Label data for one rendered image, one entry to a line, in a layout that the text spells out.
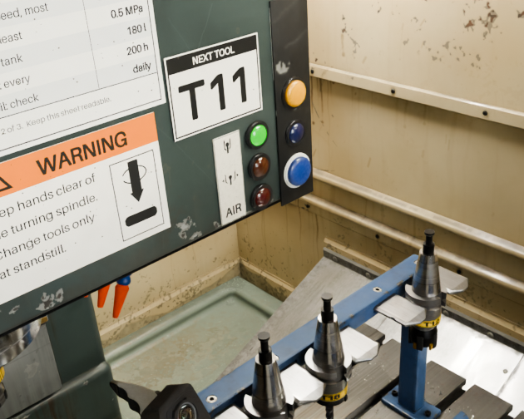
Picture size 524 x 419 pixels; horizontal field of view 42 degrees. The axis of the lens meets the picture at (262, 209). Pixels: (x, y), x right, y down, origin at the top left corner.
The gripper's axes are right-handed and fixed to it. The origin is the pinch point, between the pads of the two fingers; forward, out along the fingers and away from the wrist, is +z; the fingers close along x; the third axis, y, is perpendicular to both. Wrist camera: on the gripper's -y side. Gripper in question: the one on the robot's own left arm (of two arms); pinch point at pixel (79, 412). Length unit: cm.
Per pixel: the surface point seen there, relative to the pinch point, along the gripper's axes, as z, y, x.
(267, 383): -7.8, 10.3, 21.4
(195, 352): 57, 81, 84
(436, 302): -18, 14, 52
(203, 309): 66, 80, 99
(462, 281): -20, 15, 60
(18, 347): 8.2, -4.1, 0.7
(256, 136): -10.3, -24.3, 17.5
